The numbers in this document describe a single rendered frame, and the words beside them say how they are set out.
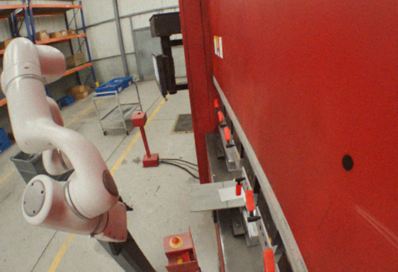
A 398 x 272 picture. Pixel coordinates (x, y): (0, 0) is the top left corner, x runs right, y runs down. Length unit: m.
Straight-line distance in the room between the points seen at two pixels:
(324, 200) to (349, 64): 0.17
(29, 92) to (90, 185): 0.22
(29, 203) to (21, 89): 0.21
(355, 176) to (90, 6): 9.53
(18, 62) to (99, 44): 8.82
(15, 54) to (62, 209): 0.33
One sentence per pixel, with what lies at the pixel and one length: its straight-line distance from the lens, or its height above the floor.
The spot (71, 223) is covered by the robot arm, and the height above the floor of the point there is 1.52.
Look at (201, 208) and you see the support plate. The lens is 0.96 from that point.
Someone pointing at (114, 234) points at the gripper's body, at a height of 1.39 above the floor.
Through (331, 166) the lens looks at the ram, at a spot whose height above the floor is 1.60.
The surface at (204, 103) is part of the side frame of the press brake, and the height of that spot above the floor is 1.17.
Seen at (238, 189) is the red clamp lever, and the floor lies 1.20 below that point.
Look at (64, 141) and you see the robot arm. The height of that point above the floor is 1.63.
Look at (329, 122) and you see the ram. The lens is 0.25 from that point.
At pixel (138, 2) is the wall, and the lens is 8.39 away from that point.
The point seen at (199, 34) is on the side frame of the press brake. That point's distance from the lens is 1.53.
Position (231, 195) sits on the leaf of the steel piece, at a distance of 1.00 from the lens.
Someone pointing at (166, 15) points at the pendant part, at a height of 1.92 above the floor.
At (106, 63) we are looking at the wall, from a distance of 9.19.
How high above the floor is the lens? 1.75
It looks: 26 degrees down
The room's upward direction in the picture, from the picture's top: 6 degrees counter-clockwise
